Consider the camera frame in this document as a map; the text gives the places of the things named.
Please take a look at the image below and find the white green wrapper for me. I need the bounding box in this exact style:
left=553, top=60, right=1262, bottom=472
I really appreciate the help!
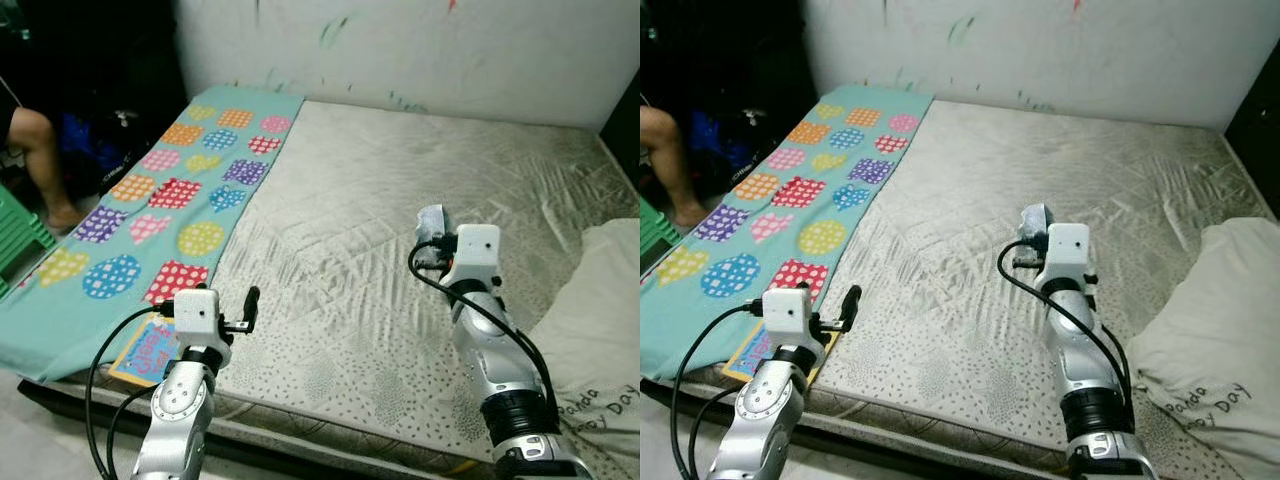
left=1018, top=203, right=1053, bottom=251
left=416, top=204, right=453, bottom=251

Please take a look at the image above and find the blue yellow children's book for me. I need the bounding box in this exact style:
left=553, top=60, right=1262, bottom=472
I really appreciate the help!
left=108, top=315, right=206, bottom=389
left=722, top=320, right=841, bottom=386

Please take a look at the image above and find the white printed pillow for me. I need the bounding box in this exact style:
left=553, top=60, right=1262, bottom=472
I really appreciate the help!
left=527, top=218, right=641, bottom=471
left=1128, top=218, right=1280, bottom=480

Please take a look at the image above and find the quilted grey mattress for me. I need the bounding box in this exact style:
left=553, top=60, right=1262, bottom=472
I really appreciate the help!
left=45, top=98, right=641, bottom=480
left=690, top=98, right=1280, bottom=480

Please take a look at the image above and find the teal patchwork polka dot blanket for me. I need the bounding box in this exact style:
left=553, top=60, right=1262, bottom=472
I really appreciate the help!
left=640, top=85, right=936, bottom=381
left=0, top=85, right=306, bottom=383

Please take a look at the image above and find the black sports bag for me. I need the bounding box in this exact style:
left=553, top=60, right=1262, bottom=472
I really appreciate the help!
left=720, top=105, right=791, bottom=196
left=95, top=105, right=161, bottom=196

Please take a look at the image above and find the green plastic stool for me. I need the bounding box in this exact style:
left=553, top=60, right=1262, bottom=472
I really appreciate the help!
left=640, top=195, right=683, bottom=261
left=0, top=185, right=56, bottom=296

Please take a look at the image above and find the blue plastic bag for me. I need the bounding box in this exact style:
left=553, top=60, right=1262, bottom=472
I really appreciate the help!
left=58, top=112, right=113, bottom=171
left=690, top=112, right=746, bottom=171

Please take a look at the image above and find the black tufted headboard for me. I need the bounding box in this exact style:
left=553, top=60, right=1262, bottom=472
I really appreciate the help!
left=1225, top=40, right=1280, bottom=216
left=600, top=75, right=641, bottom=186

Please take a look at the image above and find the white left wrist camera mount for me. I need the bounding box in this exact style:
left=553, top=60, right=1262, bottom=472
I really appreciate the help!
left=763, top=287, right=813, bottom=348
left=174, top=287, right=222, bottom=348

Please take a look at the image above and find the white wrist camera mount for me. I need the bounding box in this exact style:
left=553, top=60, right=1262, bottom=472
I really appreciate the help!
left=442, top=224, right=501, bottom=289
left=1040, top=223, right=1091, bottom=286
left=763, top=287, right=813, bottom=348
left=174, top=287, right=222, bottom=348

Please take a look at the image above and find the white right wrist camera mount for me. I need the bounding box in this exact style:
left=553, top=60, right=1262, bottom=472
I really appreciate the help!
left=442, top=224, right=501, bottom=289
left=1040, top=223, right=1091, bottom=286

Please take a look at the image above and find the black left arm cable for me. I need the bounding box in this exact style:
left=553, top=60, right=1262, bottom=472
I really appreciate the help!
left=105, top=380, right=166, bottom=480
left=690, top=385, right=751, bottom=480
left=85, top=298, right=179, bottom=480
left=670, top=298, right=769, bottom=480

